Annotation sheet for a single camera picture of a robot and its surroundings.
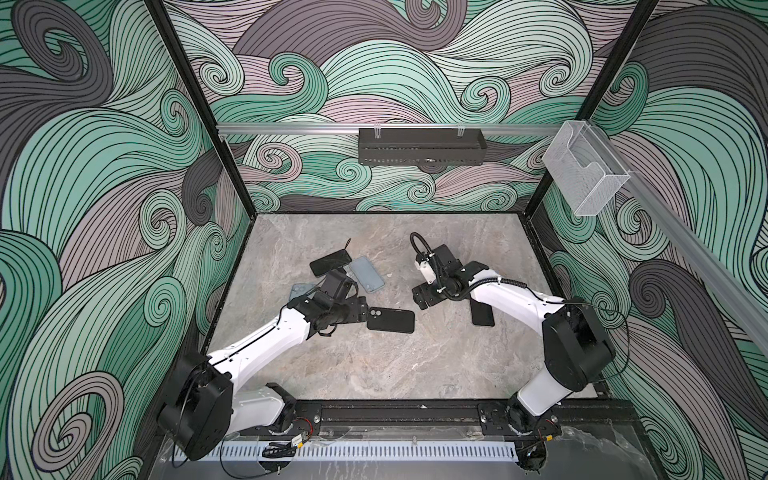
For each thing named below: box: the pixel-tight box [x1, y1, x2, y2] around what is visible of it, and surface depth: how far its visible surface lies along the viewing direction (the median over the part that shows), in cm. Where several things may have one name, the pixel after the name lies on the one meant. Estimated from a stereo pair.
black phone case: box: [367, 307, 415, 334], surface depth 94 cm
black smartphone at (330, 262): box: [309, 249, 352, 276], surface depth 108 cm
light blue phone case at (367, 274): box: [349, 256, 386, 294], surface depth 106 cm
